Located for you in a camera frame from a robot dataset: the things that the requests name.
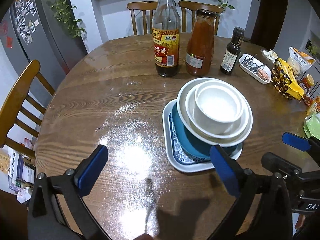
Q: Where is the red sauce glass bottle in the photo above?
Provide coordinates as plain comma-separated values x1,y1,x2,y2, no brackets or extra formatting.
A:
185,9,217,76

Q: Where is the yellow snack bag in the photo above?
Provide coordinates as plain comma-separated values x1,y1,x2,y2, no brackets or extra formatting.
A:
272,58,304,100

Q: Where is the hanging green plant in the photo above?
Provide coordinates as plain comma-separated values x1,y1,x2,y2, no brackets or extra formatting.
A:
46,0,86,38

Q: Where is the wooden chair far right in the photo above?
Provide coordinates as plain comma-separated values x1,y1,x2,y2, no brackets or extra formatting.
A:
178,0,224,36

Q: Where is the clutter of boxes on floor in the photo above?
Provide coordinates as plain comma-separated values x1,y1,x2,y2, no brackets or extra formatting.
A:
1,146,35,204

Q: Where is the jar with yellow lid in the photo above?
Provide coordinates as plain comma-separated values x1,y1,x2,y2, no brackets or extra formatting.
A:
299,74,315,98

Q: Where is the white orange snack bag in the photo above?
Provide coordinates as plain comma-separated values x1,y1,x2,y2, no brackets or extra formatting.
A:
286,47,316,78

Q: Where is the blue square bowl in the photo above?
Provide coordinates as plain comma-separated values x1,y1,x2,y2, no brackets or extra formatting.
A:
171,103,212,159

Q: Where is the blue patterned square plate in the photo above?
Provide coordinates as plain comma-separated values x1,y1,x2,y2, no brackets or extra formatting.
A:
168,113,209,165

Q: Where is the large white bowl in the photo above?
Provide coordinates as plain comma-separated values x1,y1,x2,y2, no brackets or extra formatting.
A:
176,77,253,147

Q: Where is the green packaged food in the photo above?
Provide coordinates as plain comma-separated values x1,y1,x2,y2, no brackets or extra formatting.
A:
303,113,320,139

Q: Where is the white tray with utensils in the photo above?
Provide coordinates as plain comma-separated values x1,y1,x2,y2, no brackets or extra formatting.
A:
239,54,272,85

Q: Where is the small white bowl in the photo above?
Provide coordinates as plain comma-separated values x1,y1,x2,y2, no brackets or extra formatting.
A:
194,81,244,136

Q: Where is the white square plate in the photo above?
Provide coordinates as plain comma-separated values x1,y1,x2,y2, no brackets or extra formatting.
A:
162,99,244,173

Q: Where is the small dark soy bottle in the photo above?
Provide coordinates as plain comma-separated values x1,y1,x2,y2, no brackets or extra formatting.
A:
220,27,245,75

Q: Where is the grey refrigerator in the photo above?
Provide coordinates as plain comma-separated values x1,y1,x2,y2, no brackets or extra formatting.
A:
1,0,87,89

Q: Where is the wooden chair at left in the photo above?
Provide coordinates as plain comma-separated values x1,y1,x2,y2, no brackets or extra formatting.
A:
1,60,55,159

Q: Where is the wooden chair far left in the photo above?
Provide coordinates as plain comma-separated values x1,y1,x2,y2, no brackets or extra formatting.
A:
126,1,158,36

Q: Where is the vinegar bottle yellow cap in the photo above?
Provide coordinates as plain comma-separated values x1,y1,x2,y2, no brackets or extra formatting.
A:
152,0,181,77

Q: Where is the wooden chair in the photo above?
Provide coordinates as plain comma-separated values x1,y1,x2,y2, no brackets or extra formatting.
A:
178,0,224,36
1,60,55,159
126,1,158,36

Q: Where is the medium white bowl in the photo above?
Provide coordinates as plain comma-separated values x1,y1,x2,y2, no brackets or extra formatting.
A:
188,94,245,136

